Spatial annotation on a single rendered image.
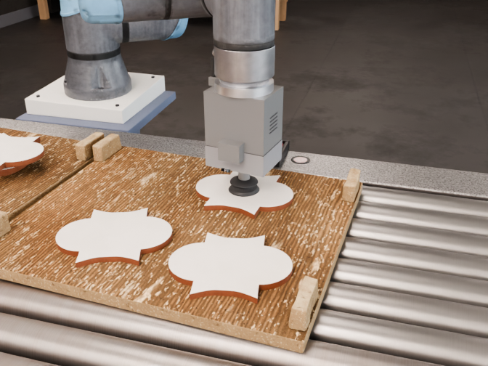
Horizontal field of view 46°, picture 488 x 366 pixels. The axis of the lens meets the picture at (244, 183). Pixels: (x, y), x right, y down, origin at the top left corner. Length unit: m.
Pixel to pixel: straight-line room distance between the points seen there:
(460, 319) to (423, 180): 0.32
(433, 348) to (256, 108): 0.33
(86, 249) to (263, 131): 0.25
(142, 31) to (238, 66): 0.63
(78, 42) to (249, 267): 0.78
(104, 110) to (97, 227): 0.56
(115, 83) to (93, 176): 0.46
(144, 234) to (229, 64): 0.23
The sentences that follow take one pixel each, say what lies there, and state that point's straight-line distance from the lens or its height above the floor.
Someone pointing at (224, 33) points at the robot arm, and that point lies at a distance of 0.69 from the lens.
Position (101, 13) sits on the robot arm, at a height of 1.18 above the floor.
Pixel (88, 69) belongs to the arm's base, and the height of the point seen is 0.97.
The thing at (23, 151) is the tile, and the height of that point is 0.97.
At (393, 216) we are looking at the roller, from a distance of 0.81.
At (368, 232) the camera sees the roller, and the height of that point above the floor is 0.91.
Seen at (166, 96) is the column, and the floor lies 0.87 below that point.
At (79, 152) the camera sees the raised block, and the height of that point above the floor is 0.95.
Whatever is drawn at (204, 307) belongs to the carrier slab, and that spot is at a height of 0.94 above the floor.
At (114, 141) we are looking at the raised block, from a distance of 0.94.
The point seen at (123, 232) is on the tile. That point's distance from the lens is 0.71.
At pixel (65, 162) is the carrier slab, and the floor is 0.94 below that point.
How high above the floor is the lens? 1.31
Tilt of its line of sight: 27 degrees down
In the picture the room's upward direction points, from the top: straight up
